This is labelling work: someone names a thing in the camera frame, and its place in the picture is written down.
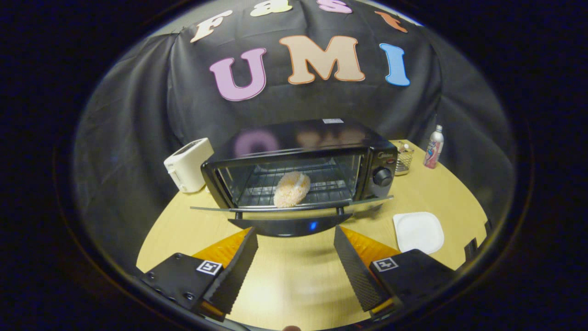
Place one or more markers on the white square plate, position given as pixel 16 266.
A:
pixel 418 232

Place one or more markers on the black toaster oven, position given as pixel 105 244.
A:
pixel 298 170

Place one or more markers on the black backdrop cloth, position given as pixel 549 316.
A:
pixel 138 115

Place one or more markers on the white pop-up toaster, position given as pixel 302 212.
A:
pixel 187 164

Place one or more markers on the breaded bread roll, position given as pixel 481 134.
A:
pixel 291 189

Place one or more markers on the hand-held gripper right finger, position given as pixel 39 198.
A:
pixel 356 271

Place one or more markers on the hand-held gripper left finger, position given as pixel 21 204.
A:
pixel 236 271

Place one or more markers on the silver pink spray bottle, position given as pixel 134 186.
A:
pixel 433 148

